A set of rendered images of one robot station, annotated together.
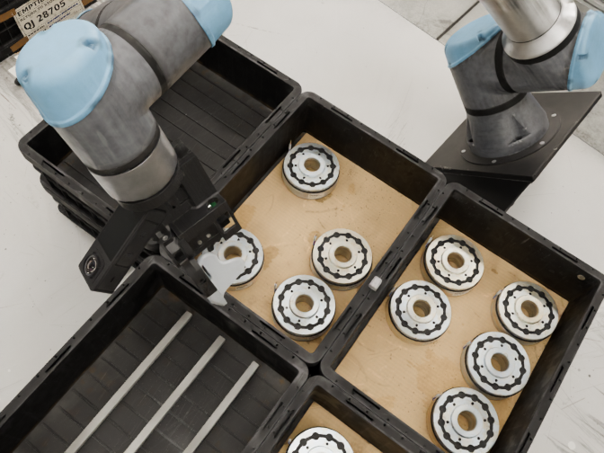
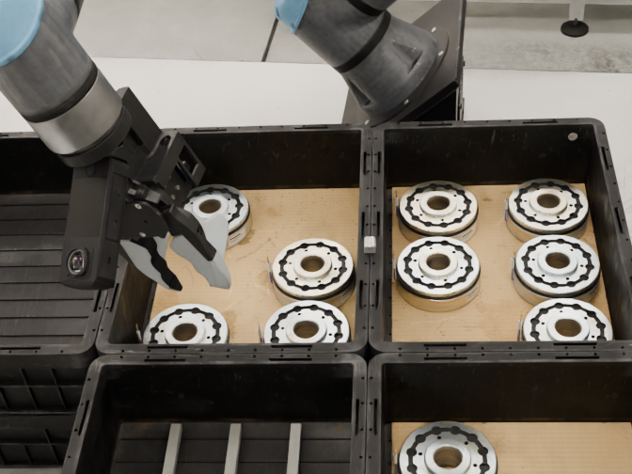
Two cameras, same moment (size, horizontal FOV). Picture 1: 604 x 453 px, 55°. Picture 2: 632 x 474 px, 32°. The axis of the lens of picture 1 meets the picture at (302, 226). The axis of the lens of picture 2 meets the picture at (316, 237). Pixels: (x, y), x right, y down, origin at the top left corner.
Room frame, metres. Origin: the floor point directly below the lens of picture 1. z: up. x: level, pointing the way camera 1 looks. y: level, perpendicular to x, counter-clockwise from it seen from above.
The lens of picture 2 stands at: (-0.51, 0.24, 1.82)
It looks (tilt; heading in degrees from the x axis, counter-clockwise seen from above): 43 degrees down; 341
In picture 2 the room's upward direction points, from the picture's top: 6 degrees counter-clockwise
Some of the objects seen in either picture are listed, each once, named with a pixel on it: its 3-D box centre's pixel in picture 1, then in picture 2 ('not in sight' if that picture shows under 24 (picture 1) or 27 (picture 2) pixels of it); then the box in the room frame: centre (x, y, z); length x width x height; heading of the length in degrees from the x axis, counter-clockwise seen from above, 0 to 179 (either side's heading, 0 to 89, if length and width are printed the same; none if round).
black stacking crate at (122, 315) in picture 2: (306, 228); (252, 263); (0.44, -0.01, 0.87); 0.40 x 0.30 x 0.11; 154
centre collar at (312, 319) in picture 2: (304, 303); (306, 330); (0.31, -0.03, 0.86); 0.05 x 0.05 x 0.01
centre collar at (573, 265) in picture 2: (499, 362); (557, 261); (0.27, -0.34, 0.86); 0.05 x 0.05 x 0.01
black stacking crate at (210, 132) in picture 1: (171, 136); (18, 266); (0.57, 0.26, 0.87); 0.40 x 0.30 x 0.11; 154
